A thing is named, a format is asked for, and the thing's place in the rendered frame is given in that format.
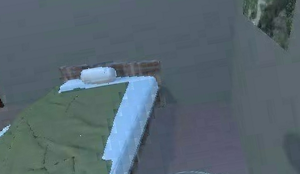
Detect white pillow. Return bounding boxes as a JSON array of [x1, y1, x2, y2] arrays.
[[78, 64, 119, 88]]

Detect bed with green blanket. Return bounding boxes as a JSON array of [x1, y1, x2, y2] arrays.
[[0, 50, 180, 174]]

